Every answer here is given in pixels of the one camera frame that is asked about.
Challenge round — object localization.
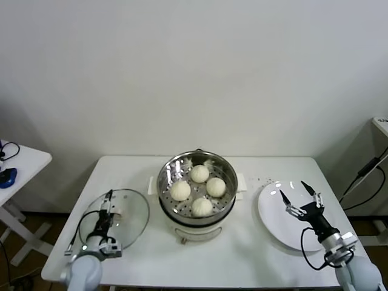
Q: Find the round glass pot lid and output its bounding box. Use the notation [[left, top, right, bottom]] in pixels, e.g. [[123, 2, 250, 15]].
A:
[[80, 188, 151, 249]]

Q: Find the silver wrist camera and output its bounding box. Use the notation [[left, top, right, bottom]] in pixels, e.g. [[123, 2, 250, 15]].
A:
[[101, 238, 122, 258], [336, 232, 359, 252]]

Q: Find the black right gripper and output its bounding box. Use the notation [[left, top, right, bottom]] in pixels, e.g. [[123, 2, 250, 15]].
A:
[[279, 180, 340, 243]]

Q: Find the thin black looped cable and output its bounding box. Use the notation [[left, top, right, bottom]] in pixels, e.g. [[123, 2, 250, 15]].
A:
[[0, 141, 22, 166]]

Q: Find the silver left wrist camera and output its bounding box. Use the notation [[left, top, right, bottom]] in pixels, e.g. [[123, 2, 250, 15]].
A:
[[101, 238, 122, 258]]

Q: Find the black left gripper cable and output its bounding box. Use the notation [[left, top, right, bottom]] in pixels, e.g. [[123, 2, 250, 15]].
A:
[[63, 209, 102, 257]]

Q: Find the blue computer mouse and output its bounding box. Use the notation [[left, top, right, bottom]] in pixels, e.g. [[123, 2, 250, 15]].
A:
[[0, 167, 19, 189]]

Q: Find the white round plate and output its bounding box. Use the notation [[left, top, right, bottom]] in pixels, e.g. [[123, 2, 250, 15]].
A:
[[257, 181, 336, 252]]

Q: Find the stainless steel steamer basket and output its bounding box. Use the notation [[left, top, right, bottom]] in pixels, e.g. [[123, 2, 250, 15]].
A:
[[156, 150, 239, 221]]

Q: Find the white side table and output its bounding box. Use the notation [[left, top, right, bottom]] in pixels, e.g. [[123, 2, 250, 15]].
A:
[[0, 141, 54, 266]]

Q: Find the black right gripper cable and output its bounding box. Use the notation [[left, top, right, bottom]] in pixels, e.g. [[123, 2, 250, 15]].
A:
[[300, 227, 356, 271]]

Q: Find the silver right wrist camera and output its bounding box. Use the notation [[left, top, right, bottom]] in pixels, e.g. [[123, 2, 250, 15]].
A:
[[336, 232, 359, 252]]

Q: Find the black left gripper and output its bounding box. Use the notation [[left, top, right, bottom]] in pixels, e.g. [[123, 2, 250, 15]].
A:
[[94, 189, 119, 241]]

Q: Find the white electric cooking pot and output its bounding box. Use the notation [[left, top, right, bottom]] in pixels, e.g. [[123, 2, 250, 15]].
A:
[[147, 147, 250, 245]]

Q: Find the white steamed baozi bun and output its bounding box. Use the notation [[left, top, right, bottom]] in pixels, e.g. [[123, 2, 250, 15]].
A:
[[169, 181, 192, 202], [206, 177, 227, 198], [190, 165, 210, 184], [191, 197, 214, 218]]

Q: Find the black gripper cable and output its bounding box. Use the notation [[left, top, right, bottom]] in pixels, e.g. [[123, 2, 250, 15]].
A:
[[300, 227, 356, 271], [63, 209, 102, 257]]

